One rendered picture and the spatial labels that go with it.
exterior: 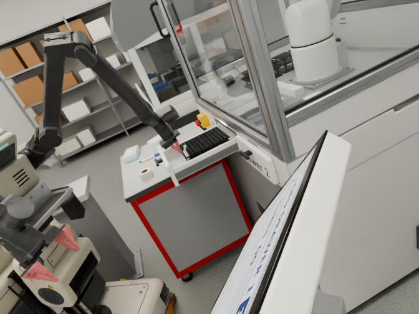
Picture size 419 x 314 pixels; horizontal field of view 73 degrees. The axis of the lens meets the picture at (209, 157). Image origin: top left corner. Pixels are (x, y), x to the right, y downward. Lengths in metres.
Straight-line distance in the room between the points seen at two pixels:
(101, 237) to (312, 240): 1.80
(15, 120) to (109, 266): 4.06
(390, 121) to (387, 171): 0.20
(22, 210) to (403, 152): 1.21
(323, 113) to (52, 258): 1.09
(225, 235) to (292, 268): 1.53
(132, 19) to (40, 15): 3.60
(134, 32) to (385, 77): 1.50
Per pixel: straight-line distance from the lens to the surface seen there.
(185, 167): 1.26
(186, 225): 1.70
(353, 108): 1.01
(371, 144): 1.12
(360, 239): 1.32
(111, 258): 2.16
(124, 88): 1.12
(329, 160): 0.45
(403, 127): 1.20
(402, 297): 1.73
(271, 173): 1.02
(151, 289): 1.71
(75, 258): 1.30
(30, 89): 5.20
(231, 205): 1.73
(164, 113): 1.24
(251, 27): 0.78
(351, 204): 1.18
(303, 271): 0.33
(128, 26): 2.05
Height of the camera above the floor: 1.44
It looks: 27 degrees down
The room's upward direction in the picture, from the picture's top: 23 degrees counter-clockwise
